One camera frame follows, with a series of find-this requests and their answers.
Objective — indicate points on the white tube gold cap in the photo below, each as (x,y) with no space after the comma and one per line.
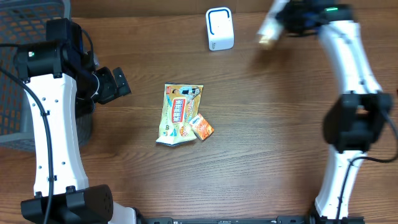
(271,29)

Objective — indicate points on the dark grey plastic basket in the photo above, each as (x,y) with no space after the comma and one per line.
(23,22)

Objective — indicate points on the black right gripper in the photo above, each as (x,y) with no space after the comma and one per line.
(290,16)

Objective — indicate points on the yellow wet wipes packet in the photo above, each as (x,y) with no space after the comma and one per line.
(180,106)

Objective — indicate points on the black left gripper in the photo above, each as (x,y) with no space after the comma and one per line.
(112,89)

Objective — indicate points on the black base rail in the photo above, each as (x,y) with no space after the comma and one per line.
(278,220)

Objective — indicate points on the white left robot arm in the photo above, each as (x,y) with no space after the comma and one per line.
(62,84)

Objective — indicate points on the small orange tissue pack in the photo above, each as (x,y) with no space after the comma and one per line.
(201,127)

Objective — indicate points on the white barcode scanner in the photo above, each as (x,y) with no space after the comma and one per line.
(219,24)

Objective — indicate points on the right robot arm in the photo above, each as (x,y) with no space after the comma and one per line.
(356,120)

